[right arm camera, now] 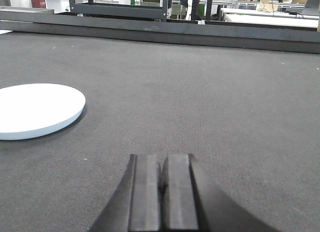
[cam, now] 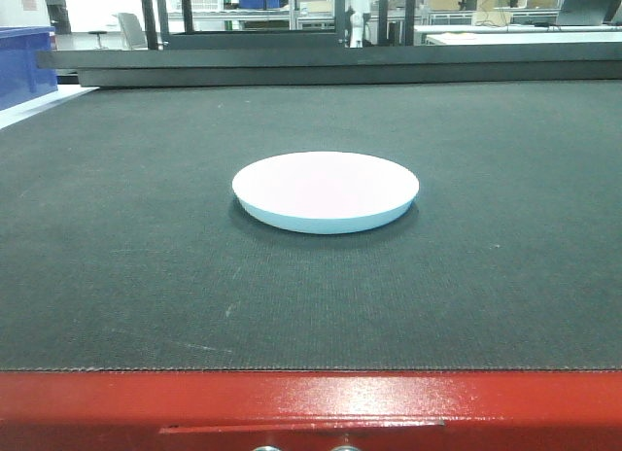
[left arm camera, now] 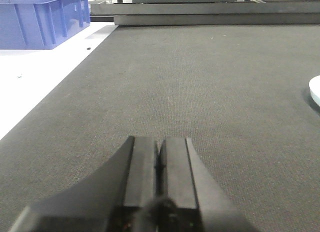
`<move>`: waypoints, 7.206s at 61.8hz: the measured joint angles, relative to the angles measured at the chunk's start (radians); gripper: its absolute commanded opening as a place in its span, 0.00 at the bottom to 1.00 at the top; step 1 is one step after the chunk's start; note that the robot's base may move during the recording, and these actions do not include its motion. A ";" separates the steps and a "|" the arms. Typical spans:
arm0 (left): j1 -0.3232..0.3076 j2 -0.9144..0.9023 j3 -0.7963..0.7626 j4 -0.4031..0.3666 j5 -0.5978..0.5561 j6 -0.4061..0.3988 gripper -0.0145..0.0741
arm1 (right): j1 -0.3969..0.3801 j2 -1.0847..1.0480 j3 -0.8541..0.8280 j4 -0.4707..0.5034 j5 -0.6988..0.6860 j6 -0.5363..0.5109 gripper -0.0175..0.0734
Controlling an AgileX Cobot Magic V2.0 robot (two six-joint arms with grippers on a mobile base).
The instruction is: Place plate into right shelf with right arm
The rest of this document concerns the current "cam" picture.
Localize white round plate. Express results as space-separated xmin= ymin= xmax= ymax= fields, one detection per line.
xmin=231 ymin=152 xmax=420 ymax=234

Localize grey office chair background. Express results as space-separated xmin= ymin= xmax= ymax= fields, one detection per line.
xmin=117 ymin=13 xmax=148 ymax=51

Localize dark grey table mat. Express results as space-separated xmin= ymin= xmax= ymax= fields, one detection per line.
xmin=1 ymin=81 xmax=621 ymax=371

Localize red metal table frame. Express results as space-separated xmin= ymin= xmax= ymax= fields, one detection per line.
xmin=1 ymin=371 xmax=621 ymax=450

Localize dark grey stacked boards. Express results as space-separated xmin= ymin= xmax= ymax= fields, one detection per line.
xmin=36 ymin=41 xmax=621 ymax=88

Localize blue plastic bin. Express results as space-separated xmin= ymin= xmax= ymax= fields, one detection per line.
xmin=0 ymin=26 xmax=57 ymax=110

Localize grey laptop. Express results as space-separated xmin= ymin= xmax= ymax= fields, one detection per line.
xmin=553 ymin=0 xmax=618 ymax=26

